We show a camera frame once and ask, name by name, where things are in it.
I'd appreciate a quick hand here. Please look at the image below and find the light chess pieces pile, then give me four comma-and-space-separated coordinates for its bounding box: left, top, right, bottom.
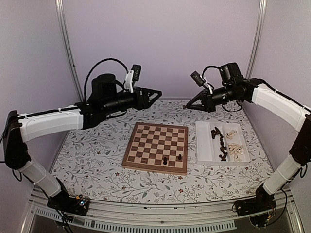
225, 130, 244, 162

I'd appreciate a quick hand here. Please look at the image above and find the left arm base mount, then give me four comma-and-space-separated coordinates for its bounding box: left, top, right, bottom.
47, 190, 90, 216

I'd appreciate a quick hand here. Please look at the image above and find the aluminium frame post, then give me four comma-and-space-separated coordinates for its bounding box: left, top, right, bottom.
245, 0, 268, 79
55, 0, 83, 101

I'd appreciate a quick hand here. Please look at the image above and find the wooden chessboard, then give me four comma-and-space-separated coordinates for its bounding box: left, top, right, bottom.
122, 122, 189, 176

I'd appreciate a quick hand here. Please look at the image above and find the black cable loop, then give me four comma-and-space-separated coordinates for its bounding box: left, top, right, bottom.
202, 65, 222, 81
83, 58, 129, 101

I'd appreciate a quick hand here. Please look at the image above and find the left black cable loop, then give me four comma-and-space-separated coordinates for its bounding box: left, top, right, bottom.
83, 58, 129, 101

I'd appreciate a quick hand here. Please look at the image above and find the floral patterned table mat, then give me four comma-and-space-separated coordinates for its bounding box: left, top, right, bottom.
52, 100, 273, 204

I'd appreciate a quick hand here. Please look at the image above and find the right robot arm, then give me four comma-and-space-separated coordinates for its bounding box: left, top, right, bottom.
185, 62, 311, 212

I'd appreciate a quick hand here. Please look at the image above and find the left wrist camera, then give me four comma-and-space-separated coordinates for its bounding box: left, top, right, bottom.
123, 65, 141, 93

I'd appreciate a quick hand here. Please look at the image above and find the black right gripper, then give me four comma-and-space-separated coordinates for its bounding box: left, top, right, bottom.
186, 84, 236, 113

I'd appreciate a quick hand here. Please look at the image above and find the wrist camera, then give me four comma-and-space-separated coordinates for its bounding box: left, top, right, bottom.
190, 71, 214, 94
123, 65, 141, 93

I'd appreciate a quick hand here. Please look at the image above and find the dark chess pieces pile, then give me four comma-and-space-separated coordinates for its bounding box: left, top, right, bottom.
210, 128, 228, 162

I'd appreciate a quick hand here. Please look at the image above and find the white divided plastic tray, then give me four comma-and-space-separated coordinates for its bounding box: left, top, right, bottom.
195, 121, 250, 166

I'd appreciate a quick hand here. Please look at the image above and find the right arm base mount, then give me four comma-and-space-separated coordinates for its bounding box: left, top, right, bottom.
232, 185, 276, 228

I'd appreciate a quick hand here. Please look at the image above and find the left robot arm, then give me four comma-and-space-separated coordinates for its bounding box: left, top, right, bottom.
1, 74, 162, 211

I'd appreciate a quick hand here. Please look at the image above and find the left aluminium frame post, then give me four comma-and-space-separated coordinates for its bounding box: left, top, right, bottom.
55, 0, 83, 101

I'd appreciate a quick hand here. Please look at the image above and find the right black cable loop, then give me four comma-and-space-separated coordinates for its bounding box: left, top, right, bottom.
202, 65, 222, 81

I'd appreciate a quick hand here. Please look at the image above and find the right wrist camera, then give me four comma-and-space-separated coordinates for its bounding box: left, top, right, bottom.
190, 71, 214, 94

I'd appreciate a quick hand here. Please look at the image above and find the front aluminium rail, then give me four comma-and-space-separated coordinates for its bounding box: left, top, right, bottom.
21, 188, 307, 233

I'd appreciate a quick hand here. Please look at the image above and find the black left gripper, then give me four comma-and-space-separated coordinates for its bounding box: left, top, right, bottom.
103, 87, 162, 115

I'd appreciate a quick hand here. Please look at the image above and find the right aluminium frame post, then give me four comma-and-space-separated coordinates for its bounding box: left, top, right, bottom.
245, 0, 268, 79

